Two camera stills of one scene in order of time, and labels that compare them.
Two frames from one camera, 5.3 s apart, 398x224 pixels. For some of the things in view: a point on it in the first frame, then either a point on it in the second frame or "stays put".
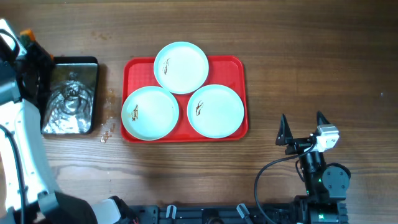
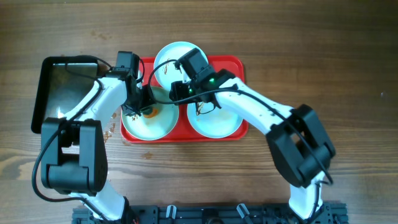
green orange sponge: x=26 y=37 -> x=150 y=113
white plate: x=215 y=111 stays put
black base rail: x=239 y=214 stays put
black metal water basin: x=70 y=101 stays put
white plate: x=150 y=112 stays put
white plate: x=181 y=68 stays put
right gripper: x=300 y=145 -> x=175 y=93
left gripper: x=34 y=58 -> x=137 y=106
